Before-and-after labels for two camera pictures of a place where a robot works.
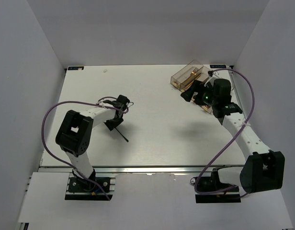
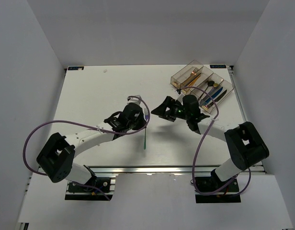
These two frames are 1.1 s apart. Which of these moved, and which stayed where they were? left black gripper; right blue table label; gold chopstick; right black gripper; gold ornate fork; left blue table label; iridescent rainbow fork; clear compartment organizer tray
Moved: left black gripper; right black gripper; iridescent rainbow fork
Stayed: right blue table label; gold ornate fork; left blue table label; clear compartment organizer tray; gold chopstick
